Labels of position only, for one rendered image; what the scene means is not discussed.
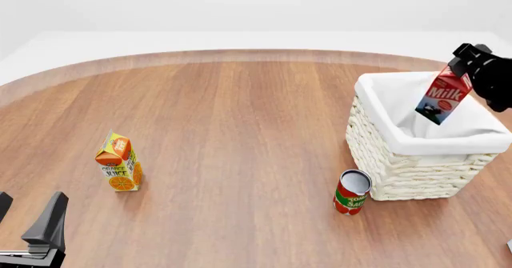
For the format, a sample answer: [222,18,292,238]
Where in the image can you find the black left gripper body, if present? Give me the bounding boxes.
[0,242,67,268]

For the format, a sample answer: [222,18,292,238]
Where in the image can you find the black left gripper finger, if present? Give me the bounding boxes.
[0,191,14,225]
[20,190,70,253]

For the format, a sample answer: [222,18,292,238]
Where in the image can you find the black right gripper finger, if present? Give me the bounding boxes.
[452,42,494,60]
[446,55,474,79]

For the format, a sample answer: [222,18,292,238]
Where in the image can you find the red milk carton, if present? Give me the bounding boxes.
[414,69,474,126]

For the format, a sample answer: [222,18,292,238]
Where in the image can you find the white woven basket with liner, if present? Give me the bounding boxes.
[345,70,512,202]

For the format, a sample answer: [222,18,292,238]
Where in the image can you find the orange juice carton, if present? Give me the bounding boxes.
[94,129,144,193]

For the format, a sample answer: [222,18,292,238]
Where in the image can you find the red tomato sauce can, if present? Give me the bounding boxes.
[332,168,373,216]

